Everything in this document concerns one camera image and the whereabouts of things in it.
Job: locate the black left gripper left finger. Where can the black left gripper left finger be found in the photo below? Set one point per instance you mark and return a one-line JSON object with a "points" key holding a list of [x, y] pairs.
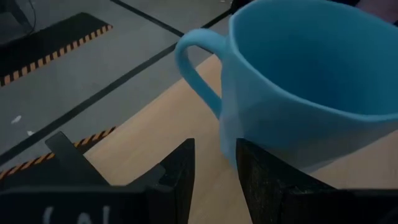
{"points": [[174, 186]]}

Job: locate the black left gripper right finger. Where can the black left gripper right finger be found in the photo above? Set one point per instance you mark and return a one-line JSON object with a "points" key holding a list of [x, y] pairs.
{"points": [[264, 186]]}

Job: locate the light blue mug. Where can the light blue mug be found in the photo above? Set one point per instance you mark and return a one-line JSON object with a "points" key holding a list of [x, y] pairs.
{"points": [[295, 62]]}

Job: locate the black hazard striped floor mat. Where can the black hazard striped floor mat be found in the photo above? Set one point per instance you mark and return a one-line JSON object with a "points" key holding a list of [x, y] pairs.
{"points": [[18, 174], [46, 40]]}

